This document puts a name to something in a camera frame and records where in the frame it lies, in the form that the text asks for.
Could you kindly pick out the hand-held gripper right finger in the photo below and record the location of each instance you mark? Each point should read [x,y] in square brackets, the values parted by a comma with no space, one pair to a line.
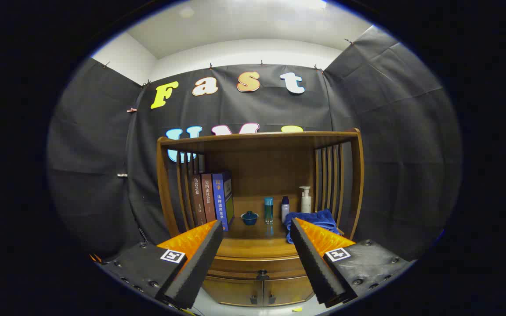
[312,259]

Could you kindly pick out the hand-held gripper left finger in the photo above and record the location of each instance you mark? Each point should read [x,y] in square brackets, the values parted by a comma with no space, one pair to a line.
[200,259]

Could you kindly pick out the wooden drawer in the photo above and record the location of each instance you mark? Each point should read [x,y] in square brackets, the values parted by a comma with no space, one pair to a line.
[244,265]

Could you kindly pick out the wooden cabinet door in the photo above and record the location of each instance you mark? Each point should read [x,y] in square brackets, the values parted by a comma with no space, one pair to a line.
[290,289]
[235,290]

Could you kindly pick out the wooden countertop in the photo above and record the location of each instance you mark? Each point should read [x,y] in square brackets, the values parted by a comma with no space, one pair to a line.
[257,245]

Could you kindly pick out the wooden cabinet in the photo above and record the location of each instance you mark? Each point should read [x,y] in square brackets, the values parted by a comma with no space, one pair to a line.
[262,171]

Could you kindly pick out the folded blue towel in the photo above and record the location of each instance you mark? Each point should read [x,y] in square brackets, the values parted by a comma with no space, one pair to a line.
[319,219]

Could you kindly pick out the white bottle blue cap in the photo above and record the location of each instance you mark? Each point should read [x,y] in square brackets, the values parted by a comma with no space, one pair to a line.
[285,211]

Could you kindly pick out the white pump bottle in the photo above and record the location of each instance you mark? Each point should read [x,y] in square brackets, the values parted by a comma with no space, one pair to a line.
[306,202]

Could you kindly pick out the dark brown book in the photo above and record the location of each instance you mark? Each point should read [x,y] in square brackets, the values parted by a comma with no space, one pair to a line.
[196,202]

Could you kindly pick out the thick blue book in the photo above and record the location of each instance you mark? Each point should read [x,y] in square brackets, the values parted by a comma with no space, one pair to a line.
[220,202]

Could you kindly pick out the reddish brown book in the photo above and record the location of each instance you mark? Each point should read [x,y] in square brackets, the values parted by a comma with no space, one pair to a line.
[208,197]

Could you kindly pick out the blue lidded teacup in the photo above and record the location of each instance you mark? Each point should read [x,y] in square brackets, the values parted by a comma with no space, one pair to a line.
[249,218]

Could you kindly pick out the teal glass bottle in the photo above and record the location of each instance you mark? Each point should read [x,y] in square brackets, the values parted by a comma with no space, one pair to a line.
[269,210]

